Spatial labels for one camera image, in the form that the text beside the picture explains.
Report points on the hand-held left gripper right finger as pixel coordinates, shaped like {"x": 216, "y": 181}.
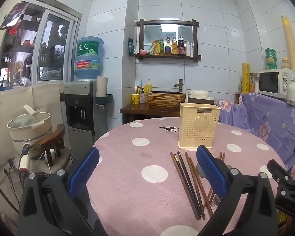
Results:
{"x": 211, "y": 172}

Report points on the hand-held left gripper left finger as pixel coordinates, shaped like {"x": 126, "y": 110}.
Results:
{"x": 83, "y": 173}

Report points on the grey metal spoon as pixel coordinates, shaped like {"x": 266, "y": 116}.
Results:
{"x": 201, "y": 171}

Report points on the brown wooden chopstick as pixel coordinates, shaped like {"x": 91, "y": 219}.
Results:
{"x": 184, "y": 185}

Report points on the cream plastic utensil holder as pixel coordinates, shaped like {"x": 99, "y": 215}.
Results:
{"x": 199, "y": 125}

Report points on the small dark wooden stool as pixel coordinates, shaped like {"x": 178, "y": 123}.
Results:
{"x": 51, "y": 140}

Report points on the purple floral cloth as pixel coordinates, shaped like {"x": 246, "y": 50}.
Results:
{"x": 265, "y": 118}

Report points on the pink polka-dot tablecloth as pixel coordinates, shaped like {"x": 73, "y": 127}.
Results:
{"x": 137, "y": 189}

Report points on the grey water dispenser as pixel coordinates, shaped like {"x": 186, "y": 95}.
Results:
{"x": 81, "y": 108}

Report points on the cream electric pot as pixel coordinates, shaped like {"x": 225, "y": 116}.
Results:
{"x": 27, "y": 130}

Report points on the brown white rice cooker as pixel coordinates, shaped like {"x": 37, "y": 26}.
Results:
{"x": 200, "y": 98}

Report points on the white microwave oven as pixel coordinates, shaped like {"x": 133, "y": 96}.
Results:
{"x": 272, "y": 82}

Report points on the teal cup holder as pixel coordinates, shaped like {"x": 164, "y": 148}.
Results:
{"x": 108, "y": 99}

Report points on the light wooden box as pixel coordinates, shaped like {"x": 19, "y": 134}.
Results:
{"x": 237, "y": 97}

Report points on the dark wooden counter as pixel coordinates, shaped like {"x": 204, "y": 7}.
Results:
{"x": 137, "y": 109}

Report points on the woven pattern sink basin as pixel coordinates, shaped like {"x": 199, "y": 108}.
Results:
{"x": 166, "y": 99}

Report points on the white paper cup stack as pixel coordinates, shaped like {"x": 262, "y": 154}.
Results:
{"x": 102, "y": 86}

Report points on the yellow cup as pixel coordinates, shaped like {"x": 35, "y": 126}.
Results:
{"x": 135, "y": 99}

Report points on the yellow lidded jar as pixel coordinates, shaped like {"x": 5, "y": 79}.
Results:
{"x": 285, "y": 63}

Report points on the bronze faucet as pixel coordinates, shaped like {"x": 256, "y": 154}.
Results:
{"x": 180, "y": 84}

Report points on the yellow patterned roll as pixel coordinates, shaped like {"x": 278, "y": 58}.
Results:
{"x": 245, "y": 77}

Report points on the small floral bottle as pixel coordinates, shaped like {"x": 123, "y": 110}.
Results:
{"x": 142, "y": 97}

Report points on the toothbrushes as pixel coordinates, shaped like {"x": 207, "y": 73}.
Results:
{"x": 139, "y": 87}

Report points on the yellow soap pump bottle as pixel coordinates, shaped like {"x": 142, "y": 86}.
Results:
{"x": 148, "y": 86}

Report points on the tall cream cup stack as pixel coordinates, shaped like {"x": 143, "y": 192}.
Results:
{"x": 290, "y": 44}

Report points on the blue water jug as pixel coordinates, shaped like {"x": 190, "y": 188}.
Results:
{"x": 88, "y": 56}

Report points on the wooden framed mirror shelf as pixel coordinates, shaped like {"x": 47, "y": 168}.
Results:
{"x": 168, "y": 57}

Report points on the white squeeze bottle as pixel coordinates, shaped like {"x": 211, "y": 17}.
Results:
{"x": 190, "y": 50}

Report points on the dark soy sauce bottle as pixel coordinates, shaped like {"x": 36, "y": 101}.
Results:
{"x": 182, "y": 47}

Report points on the amber sauce bottle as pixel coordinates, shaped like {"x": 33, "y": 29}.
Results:
{"x": 174, "y": 47}

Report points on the purple label sauce bottle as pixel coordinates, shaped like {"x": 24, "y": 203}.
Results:
{"x": 168, "y": 46}

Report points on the green hanging packet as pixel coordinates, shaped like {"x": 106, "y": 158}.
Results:
{"x": 131, "y": 46}

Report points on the yellow green snack bag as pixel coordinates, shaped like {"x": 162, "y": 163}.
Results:
{"x": 154, "y": 48}

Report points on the mounted smartphone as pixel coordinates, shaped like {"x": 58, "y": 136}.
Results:
{"x": 14, "y": 14}

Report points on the aluminium frame window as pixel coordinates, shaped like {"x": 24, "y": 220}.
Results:
{"x": 51, "y": 49}

